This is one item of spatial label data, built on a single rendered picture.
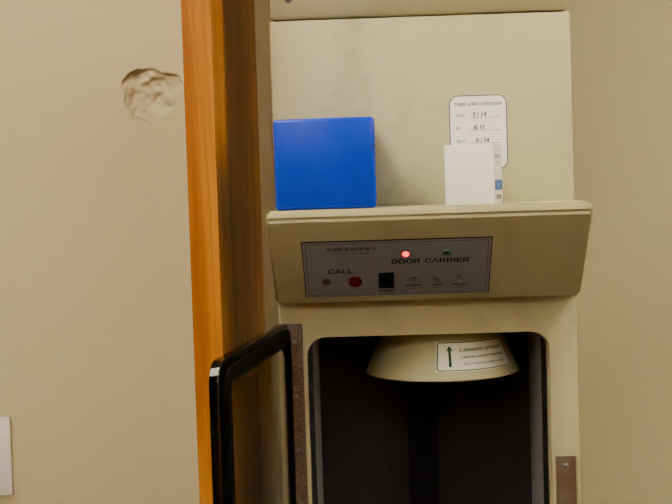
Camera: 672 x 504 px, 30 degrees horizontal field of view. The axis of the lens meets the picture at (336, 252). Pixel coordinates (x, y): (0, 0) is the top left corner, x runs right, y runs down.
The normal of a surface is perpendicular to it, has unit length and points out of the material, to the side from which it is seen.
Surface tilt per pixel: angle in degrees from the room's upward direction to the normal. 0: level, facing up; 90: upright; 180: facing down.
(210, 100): 90
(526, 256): 135
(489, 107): 90
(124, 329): 90
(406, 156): 90
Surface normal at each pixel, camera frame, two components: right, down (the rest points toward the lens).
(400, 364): -0.58, -0.35
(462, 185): -0.28, 0.06
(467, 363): 0.22, -0.36
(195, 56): -0.03, 0.05
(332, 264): 0.00, 0.74
